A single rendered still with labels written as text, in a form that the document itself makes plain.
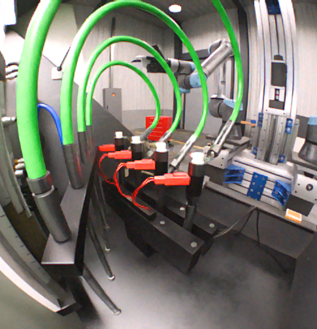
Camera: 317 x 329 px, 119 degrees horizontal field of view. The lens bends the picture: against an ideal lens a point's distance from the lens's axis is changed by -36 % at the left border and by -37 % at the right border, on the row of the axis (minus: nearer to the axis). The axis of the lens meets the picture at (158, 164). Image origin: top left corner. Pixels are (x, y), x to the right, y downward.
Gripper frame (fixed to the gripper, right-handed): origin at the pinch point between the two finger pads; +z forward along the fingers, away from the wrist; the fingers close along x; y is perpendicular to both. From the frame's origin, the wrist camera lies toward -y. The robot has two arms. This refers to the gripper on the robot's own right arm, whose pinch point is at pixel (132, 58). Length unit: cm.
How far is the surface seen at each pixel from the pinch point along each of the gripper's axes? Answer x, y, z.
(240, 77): -57, 10, -17
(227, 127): -61, 21, -11
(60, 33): -36.8, -2.8, 25.5
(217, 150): -65, 24, -7
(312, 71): 145, -156, -602
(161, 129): 321, 141, -126
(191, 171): -67, 26, -1
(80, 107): -57, 18, 16
